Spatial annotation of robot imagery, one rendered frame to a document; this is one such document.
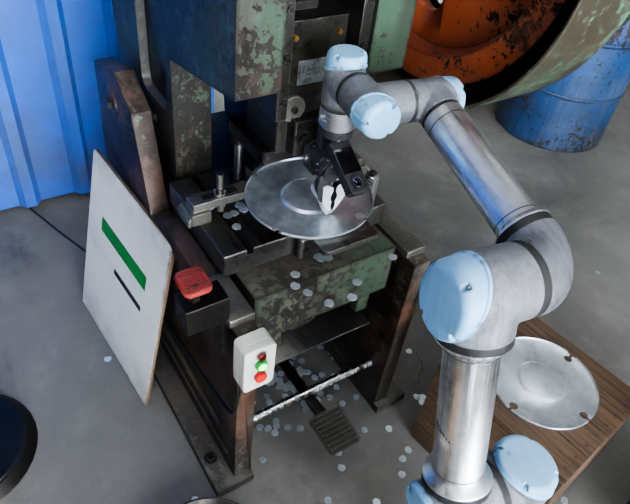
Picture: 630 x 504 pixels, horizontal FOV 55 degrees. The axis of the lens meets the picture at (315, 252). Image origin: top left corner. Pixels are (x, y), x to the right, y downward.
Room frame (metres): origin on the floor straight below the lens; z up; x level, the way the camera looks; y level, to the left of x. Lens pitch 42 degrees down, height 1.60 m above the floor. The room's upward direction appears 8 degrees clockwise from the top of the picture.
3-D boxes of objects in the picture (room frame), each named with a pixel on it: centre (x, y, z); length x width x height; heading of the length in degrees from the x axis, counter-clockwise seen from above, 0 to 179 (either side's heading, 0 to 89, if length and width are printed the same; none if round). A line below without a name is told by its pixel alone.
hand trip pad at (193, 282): (0.80, 0.22, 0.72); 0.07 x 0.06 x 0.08; 38
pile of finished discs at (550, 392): (1.00, -0.64, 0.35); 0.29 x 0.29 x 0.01
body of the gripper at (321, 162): (1.04, 0.00, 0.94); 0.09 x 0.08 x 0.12; 38
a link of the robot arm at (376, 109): (0.96, -0.07, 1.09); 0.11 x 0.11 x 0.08; 29
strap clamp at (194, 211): (1.08, 0.24, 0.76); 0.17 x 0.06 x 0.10; 128
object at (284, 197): (1.08, 0.03, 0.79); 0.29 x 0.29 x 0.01
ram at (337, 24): (1.15, 0.08, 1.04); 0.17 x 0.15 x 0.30; 38
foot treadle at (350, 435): (1.08, 0.02, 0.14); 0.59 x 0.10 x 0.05; 38
